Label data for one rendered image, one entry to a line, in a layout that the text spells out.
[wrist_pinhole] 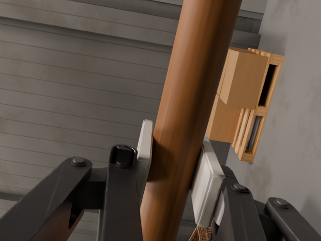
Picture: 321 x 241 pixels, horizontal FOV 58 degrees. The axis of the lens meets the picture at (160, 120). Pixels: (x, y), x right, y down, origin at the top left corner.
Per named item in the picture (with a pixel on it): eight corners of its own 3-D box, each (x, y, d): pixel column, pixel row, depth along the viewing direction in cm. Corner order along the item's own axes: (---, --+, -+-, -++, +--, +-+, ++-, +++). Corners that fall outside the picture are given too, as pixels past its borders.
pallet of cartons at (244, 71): (258, 49, 341) (223, 43, 339) (285, 53, 267) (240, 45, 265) (235, 138, 372) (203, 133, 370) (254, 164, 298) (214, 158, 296)
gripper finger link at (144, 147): (138, 215, 14) (123, 213, 14) (145, 159, 21) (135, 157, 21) (151, 160, 13) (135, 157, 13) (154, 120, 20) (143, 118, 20)
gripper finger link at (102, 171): (123, 221, 12) (53, 207, 12) (133, 169, 17) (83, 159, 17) (130, 190, 12) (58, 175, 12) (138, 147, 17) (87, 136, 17)
